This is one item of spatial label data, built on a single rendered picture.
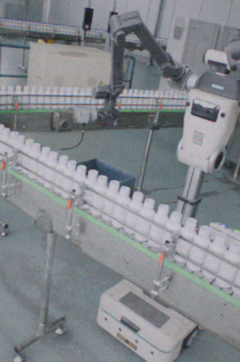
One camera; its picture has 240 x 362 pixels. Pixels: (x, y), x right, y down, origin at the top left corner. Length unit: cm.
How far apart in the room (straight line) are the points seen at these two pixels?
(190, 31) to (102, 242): 615
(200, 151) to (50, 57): 383
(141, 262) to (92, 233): 25
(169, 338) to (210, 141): 107
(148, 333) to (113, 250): 78
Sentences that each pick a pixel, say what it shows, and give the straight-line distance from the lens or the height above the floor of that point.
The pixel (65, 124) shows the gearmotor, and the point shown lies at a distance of 303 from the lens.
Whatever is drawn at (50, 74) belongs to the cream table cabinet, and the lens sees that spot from 554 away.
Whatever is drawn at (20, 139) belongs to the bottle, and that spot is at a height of 116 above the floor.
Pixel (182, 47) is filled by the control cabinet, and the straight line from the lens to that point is 741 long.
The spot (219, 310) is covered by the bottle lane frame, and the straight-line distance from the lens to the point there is 141.
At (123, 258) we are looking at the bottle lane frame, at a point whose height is 91.
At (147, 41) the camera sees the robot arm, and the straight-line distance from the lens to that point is 177.
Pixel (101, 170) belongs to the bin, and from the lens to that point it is 235.
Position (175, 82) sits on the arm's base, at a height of 151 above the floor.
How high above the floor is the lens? 180
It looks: 24 degrees down
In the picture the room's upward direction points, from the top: 10 degrees clockwise
